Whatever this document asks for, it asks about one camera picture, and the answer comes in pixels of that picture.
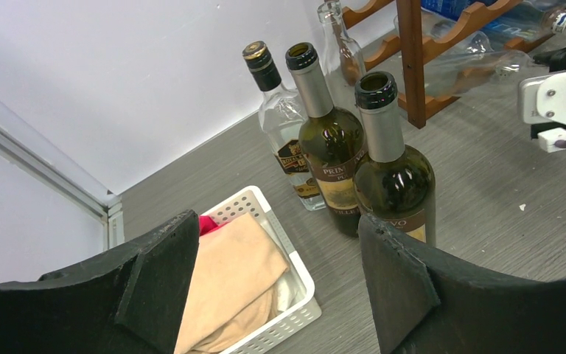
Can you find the clear glass bottle front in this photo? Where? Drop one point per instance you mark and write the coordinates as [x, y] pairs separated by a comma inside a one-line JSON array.
[[437, 26]]

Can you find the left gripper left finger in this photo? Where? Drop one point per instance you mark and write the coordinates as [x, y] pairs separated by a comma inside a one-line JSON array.
[[128, 299]]

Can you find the tall clear glass bottle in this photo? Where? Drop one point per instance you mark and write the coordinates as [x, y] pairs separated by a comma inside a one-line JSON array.
[[341, 59]]

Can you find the green wine bottle middle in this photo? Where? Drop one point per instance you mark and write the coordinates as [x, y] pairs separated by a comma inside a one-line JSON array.
[[332, 139]]

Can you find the clear whisky bottle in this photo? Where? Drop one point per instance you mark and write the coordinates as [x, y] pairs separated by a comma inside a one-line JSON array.
[[281, 115]]

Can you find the blue square glass bottle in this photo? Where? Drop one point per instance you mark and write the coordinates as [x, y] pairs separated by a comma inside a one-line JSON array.
[[529, 20]]

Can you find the white plastic basket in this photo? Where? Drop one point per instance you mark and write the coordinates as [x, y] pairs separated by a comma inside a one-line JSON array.
[[250, 200]]

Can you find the beige folded cloth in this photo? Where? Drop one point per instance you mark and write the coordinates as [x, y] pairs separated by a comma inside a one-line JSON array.
[[233, 288]]

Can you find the wooden wine rack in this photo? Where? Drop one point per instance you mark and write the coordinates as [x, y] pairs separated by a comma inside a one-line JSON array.
[[417, 50]]

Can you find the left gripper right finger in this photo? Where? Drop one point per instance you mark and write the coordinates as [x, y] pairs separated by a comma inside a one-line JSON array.
[[424, 300]]

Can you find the white cloth in basket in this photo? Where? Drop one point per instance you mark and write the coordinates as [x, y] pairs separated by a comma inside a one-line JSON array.
[[288, 292]]

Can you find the green wine bottle front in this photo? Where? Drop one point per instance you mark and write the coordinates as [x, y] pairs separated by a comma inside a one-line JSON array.
[[393, 181]]

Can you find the red cloth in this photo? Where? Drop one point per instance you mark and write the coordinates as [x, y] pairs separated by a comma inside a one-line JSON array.
[[207, 224]]

